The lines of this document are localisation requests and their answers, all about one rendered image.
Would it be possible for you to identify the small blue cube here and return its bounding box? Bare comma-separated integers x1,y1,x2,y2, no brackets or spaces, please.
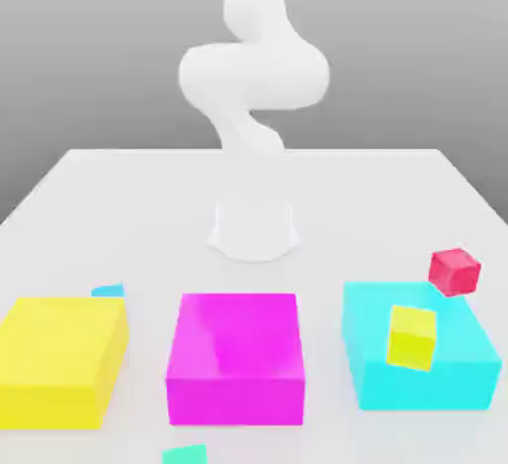
90,282,125,298

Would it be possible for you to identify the small yellow cube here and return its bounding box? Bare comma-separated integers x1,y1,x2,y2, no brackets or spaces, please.
385,303,439,373

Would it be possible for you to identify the small red cube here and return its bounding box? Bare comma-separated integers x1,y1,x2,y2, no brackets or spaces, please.
427,247,483,298

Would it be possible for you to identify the small green cube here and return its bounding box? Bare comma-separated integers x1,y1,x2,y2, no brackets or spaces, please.
161,443,209,464

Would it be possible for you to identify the large magenta box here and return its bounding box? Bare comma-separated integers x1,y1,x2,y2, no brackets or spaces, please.
165,291,307,427

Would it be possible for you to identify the large yellow box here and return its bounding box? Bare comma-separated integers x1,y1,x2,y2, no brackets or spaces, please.
0,295,130,431

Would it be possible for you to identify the large cyan box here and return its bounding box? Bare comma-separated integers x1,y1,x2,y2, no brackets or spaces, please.
341,281,504,412

